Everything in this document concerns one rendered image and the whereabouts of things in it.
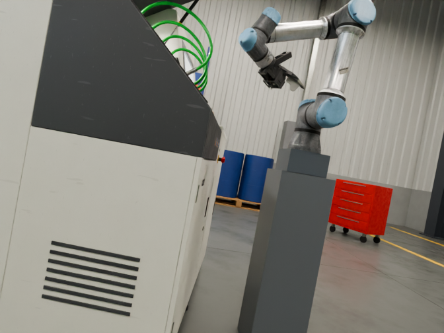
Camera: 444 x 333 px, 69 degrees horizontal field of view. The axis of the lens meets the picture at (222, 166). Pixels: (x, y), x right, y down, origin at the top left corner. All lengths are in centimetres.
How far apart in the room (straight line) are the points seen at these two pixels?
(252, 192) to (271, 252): 483
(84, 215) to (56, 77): 46
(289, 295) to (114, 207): 81
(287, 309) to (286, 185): 53
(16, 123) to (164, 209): 57
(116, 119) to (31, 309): 69
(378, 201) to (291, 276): 393
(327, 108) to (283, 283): 74
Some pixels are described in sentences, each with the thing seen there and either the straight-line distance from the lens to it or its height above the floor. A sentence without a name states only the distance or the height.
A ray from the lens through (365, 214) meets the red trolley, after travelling 522.
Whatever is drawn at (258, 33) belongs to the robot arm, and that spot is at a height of 129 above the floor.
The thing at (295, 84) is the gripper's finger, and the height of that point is 117.
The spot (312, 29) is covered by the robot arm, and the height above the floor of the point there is 143.
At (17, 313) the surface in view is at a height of 17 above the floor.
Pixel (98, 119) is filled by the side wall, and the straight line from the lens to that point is 115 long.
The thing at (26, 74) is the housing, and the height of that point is 95.
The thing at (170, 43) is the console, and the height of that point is 136.
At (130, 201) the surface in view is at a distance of 110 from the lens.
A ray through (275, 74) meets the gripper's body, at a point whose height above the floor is 118.
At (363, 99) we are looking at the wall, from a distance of 925.
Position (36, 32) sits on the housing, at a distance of 131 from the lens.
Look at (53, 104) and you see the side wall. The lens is 122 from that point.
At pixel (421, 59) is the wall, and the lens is 1031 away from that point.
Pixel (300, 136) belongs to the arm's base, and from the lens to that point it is 148.
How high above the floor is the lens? 79
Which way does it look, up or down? 1 degrees down
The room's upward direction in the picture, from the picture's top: 11 degrees clockwise
